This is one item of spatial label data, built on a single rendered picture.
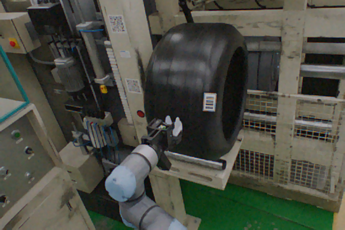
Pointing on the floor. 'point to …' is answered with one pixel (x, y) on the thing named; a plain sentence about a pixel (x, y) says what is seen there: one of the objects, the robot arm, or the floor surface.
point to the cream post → (135, 66)
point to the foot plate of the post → (193, 222)
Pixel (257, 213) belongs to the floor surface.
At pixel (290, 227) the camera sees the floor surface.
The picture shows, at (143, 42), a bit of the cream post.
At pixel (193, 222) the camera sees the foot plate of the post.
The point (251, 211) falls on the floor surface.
